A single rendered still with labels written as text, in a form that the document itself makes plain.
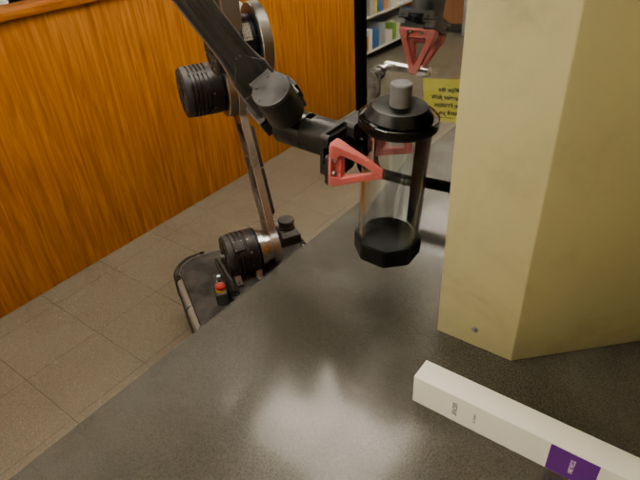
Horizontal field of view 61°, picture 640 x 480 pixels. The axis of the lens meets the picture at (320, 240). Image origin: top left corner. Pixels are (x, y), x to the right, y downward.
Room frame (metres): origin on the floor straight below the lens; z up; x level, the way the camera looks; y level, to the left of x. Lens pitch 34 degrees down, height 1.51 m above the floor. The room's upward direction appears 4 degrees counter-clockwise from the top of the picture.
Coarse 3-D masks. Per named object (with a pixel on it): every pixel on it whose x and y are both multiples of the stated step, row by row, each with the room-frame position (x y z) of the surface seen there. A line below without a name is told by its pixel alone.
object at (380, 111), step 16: (400, 80) 0.69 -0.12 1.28; (384, 96) 0.71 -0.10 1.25; (400, 96) 0.67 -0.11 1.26; (368, 112) 0.68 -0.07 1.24; (384, 112) 0.66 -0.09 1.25; (400, 112) 0.66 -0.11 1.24; (416, 112) 0.66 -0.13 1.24; (432, 112) 0.68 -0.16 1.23; (400, 128) 0.64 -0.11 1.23; (416, 128) 0.64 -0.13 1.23
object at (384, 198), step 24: (360, 120) 0.67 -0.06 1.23; (432, 120) 0.67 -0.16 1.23; (384, 144) 0.65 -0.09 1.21; (408, 144) 0.64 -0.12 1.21; (384, 168) 0.65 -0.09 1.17; (408, 168) 0.65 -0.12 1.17; (360, 192) 0.69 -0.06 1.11; (384, 192) 0.65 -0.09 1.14; (408, 192) 0.65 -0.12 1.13; (360, 216) 0.69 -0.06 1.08; (384, 216) 0.65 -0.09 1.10; (408, 216) 0.65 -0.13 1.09; (384, 240) 0.65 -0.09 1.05; (408, 240) 0.66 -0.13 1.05
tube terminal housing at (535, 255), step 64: (512, 0) 0.55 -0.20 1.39; (576, 0) 0.51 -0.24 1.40; (512, 64) 0.54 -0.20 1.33; (576, 64) 0.51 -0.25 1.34; (512, 128) 0.54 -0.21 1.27; (576, 128) 0.51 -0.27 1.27; (512, 192) 0.53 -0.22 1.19; (576, 192) 0.51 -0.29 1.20; (448, 256) 0.57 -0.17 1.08; (512, 256) 0.52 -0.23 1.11; (576, 256) 0.52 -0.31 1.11; (448, 320) 0.57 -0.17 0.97; (512, 320) 0.51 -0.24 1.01; (576, 320) 0.52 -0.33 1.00
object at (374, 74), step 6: (372, 72) 0.95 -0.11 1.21; (378, 72) 0.95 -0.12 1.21; (372, 78) 0.95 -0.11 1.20; (378, 78) 0.95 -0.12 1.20; (372, 84) 0.95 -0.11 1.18; (378, 84) 0.95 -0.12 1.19; (372, 90) 0.95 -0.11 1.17; (378, 90) 0.95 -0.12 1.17; (372, 96) 0.95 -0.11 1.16; (378, 96) 0.95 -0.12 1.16
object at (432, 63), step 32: (384, 0) 0.96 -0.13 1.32; (416, 0) 0.93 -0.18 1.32; (448, 0) 0.90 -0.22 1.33; (384, 32) 0.96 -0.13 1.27; (416, 32) 0.93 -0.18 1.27; (448, 32) 0.90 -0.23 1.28; (384, 64) 0.96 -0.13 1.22; (416, 64) 0.93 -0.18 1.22; (448, 64) 0.90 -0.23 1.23; (416, 96) 0.93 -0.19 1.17; (448, 96) 0.90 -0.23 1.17; (448, 128) 0.89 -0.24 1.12; (448, 160) 0.89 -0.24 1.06
